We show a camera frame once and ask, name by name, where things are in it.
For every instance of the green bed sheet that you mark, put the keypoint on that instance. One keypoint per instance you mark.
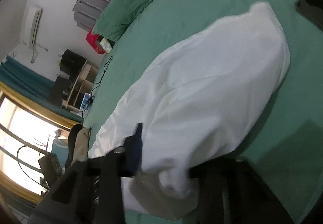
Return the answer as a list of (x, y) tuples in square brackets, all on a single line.
[(285, 143)]

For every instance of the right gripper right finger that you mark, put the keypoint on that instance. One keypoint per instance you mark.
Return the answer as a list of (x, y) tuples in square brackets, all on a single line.
[(231, 191)]

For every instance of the beige garment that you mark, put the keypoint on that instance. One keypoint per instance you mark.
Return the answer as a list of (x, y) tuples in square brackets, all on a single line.
[(81, 146)]

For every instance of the black speaker box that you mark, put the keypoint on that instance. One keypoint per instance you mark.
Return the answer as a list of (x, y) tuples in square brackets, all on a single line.
[(71, 63)]

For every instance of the wooden desk shelf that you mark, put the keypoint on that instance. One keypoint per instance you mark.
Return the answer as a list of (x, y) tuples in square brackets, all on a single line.
[(80, 88)]

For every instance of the white hooded sweatshirt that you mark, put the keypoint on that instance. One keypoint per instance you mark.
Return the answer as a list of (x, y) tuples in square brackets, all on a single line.
[(197, 100)]

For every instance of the white wall air conditioner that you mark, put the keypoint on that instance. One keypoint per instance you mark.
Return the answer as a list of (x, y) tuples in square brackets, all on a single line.
[(34, 16)]

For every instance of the teal curtain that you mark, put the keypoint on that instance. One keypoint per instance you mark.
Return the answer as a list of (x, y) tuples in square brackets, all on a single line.
[(32, 85)]

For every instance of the tablet with white packet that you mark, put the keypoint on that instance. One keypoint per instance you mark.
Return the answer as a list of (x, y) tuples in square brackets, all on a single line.
[(105, 45)]

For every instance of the black charger with cable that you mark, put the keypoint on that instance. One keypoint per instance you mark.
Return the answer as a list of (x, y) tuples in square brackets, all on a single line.
[(98, 83)]

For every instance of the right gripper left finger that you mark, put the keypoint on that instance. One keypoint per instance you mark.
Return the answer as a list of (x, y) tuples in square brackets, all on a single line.
[(91, 191)]

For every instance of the green pillow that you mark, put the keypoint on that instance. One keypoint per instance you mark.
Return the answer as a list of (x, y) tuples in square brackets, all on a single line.
[(117, 17)]

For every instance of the white blue power strip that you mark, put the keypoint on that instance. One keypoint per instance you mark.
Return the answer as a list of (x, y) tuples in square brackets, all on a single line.
[(86, 102)]

